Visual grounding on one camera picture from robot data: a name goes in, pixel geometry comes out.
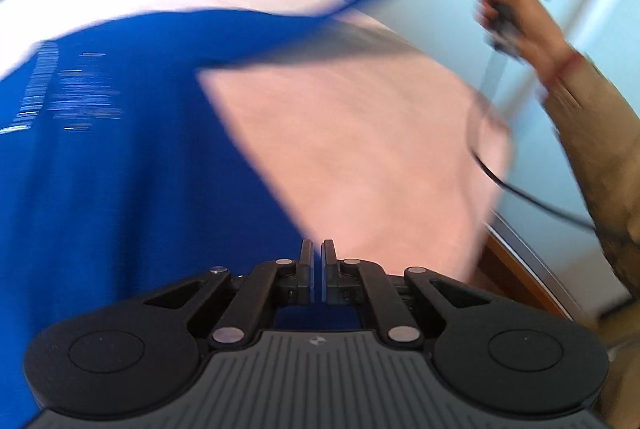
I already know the blue knit garment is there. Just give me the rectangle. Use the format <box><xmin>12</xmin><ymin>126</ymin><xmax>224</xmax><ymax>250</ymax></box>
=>
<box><xmin>1</xmin><ymin>0</ymin><xmax>373</xmax><ymax>428</ymax></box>

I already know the right forearm tan sleeve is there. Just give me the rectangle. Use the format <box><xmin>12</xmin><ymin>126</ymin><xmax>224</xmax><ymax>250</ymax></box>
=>
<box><xmin>544</xmin><ymin>51</ymin><xmax>639</xmax><ymax>296</ymax></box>

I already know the person's right hand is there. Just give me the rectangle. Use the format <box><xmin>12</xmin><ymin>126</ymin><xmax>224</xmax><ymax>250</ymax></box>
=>
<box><xmin>478</xmin><ymin>0</ymin><xmax>585</xmax><ymax>87</ymax></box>

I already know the pink bed blanket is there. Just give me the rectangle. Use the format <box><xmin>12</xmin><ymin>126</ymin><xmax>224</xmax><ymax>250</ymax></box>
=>
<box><xmin>1</xmin><ymin>0</ymin><xmax>497</xmax><ymax>281</ymax></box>

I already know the wooden bed frame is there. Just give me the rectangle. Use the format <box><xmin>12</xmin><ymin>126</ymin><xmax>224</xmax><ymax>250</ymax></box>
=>
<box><xmin>476</xmin><ymin>214</ymin><xmax>589</xmax><ymax>323</ymax></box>

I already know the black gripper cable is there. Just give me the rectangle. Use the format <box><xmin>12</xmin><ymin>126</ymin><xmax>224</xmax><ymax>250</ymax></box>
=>
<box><xmin>464</xmin><ymin>53</ymin><xmax>601</xmax><ymax>232</ymax></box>

